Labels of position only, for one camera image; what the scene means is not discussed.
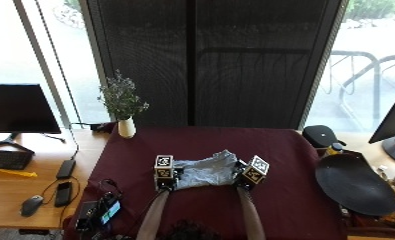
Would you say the black computer monitor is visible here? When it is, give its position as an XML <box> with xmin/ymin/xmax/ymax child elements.
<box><xmin>0</xmin><ymin>83</ymin><xmax>62</xmax><ymax>154</ymax></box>

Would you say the black smartphone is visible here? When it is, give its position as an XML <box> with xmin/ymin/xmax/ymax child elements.
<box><xmin>53</xmin><ymin>181</ymin><xmax>74</xmax><ymax>208</ymax></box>

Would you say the black cable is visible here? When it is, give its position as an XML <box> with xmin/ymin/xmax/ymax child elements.
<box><xmin>65</xmin><ymin>121</ymin><xmax>101</xmax><ymax>161</ymax></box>

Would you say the light blue garment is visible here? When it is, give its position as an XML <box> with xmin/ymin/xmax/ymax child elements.
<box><xmin>173</xmin><ymin>149</ymin><xmax>241</xmax><ymax>191</ymax></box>

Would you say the metal bike rack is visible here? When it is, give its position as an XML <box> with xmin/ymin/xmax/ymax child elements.
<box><xmin>321</xmin><ymin>49</ymin><xmax>395</xmax><ymax>131</ymax></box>

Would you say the white marker cube glove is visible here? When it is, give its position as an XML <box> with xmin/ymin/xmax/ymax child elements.
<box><xmin>153</xmin><ymin>154</ymin><xmax>176</xmax><ymax>180</ymax></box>
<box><xmin>241</xmin><ymin>154</ymin><xmax>271</xmax><ymax>186</ymax></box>

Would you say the white vase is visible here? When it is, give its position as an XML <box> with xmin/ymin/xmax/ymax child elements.
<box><xmin>117</xmin><ymin>115</ymin><xmax>137</xmax><ymax>140</ymax></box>

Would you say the black monitor with red stand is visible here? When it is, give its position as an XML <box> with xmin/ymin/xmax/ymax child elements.
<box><xmin>367</xmin><ymin>85</ymin><xmax>395</xmax><ymax>164</ymax></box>

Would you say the small purple flower bunch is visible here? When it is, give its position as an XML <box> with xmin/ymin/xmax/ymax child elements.
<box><xmin>96</xmin><ymin>69</ymin><xmax>150</xmax><ymax>121</ymax></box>

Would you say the person's left hand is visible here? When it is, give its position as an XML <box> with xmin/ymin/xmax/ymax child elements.
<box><xmin>154</xmin><ymin>165</ymin><xmax>185</xmax><ymax>192</ymax></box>

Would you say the yellow flat tool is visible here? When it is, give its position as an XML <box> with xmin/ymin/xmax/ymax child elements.
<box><xmin>0</xmin><ymin>168</ymin><xmax>38</xmax><ymax>178</ymax></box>

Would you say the white marker cube left glove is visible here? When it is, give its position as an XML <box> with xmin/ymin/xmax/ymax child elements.
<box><xmin>153</xmin><ymin>154</ymin><xmax>176</xmax><ymax>180</ymax></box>

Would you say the black device with lit screen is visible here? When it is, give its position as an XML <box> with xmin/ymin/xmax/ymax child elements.
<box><xmin>74</xmin><ymin>191</ymin><xmax>124</xmax><ymax>234</ymax></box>

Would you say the black keyboard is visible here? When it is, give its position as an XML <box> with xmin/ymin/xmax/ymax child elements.
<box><xmin>0</xmin><ymin>149</ymin><xmax>34</xmax><ymax>171</ymax></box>

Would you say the white marker cube right glove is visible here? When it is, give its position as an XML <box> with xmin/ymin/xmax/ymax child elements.
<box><xmin>241</xmin><ymin>154</ymin><xmax>271</xmax><ymax>186</ymax></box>

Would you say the dark mesh window blind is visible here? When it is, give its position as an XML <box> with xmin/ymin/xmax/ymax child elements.
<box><xmin>78</xmin><ymin>0</ymin><xmax>350</xmax><ymax>130</ymax></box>

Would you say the person's right hand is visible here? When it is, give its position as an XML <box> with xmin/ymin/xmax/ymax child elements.
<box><xmin>231</xmin><ymin>159</ymin><xmax>262</xmax><ymax>191</ymax></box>

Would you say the grey computer mouse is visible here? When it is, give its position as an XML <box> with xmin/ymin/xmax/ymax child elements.
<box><xmin>20</xmin><ymin>194</ymin><xmax>45</xmax><ymax>218</ymax></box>

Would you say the black power adapter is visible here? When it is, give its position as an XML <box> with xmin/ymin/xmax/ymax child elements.
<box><xmin>54</xmin><ymin>159</ymin><xmax>77</xmax><ymax>180</ymax></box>

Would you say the dark red tablecloth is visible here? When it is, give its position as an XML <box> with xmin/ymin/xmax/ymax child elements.
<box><xmin>62</xmin><ymin>125</ymin><xmax>350</xmax><ymax>240</ymax></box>

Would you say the black headphone case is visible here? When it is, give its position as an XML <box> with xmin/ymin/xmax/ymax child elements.
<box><xmin>301</xmin><ymin>124</ymin><xmax>347</xmax><ymax>149</ymax></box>

